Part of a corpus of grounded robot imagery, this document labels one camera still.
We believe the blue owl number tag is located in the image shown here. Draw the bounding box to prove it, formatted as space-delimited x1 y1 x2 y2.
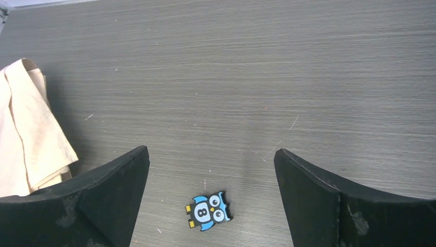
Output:
185 191 232 232

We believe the cream cloth wrap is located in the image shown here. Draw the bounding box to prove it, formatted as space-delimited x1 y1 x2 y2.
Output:
1 58 78 197

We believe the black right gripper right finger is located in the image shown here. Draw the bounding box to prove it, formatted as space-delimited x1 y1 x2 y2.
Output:
274 149 435 246

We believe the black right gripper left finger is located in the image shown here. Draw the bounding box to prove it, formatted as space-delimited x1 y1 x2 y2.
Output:
1 146 150 246

